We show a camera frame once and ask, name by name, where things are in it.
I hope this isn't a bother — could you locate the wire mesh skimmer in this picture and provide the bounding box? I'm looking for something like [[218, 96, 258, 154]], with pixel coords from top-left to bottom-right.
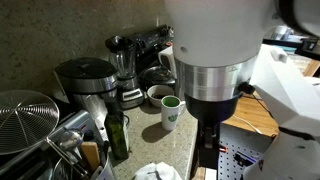
[[0, 89, 91, 178]]

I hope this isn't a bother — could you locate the black pan with lid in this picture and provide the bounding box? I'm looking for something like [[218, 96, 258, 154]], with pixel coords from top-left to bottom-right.
[[137, 65, 177, 91]]

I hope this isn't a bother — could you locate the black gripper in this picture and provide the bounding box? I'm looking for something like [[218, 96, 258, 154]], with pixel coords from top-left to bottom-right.
[[184, 90, 243, 150]]

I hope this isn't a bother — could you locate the black silver blender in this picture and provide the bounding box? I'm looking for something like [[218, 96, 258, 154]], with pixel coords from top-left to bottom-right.
[[104, 34, 145, 110]]

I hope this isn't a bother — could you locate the black smooth base plate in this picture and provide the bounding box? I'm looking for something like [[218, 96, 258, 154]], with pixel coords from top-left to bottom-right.
[[219, 123, 274, 145]]

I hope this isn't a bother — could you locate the white kettle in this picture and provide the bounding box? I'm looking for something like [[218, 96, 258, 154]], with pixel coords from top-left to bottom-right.
[[157, 45, 178, 80]]

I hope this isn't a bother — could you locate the black pegboard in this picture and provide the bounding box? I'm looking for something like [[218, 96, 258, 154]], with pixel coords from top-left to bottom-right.
[[217, 139, 268, 180]]

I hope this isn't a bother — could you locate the steel utensil holder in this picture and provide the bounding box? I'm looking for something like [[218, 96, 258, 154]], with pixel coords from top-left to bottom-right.
[[49, 146, 117, 180]]

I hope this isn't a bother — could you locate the white bowl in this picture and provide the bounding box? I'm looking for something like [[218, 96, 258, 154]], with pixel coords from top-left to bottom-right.
[[146, 84, 175, 108]]

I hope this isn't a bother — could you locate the black edge bracket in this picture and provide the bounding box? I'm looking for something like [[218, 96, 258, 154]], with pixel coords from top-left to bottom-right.
[[196, 146, 221, 169]]

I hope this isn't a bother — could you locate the wooden spatula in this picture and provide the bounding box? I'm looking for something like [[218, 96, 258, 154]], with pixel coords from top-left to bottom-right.
[[80, 141, 102, 172]]

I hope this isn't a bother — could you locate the black toaster oven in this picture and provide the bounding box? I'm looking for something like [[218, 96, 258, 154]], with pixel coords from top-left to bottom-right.
[[132, 24, 175, 73]]

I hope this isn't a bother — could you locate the black silver coffee maker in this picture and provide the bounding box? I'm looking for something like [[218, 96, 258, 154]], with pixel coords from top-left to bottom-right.
[[54, 56, 119, 122]]

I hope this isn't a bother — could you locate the white cable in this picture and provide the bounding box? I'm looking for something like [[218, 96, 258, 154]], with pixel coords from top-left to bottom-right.
[[230, 114, 265, 135]]

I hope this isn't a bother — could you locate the white cloth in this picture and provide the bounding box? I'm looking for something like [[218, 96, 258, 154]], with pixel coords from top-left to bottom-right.
[[132, 161, 183, 180]]

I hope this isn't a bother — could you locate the steel ladle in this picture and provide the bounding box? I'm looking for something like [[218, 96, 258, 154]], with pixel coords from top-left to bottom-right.
[[58, 128, 85, 152]]

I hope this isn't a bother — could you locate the silver black toaster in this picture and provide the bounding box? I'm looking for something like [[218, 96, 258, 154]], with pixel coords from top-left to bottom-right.
[[0, 109, 107, 180]]

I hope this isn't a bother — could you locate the white cup with green logo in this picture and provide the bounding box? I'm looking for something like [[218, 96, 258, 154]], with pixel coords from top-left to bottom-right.
[[160, 95, 186, 132]]

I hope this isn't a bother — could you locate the dark green oil bottle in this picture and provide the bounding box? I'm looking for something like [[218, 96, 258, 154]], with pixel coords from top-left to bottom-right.
[[103, 99, 131, 161]]

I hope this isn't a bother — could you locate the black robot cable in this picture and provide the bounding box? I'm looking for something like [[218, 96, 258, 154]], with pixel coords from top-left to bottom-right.
[[238, 82, 279, 123]]

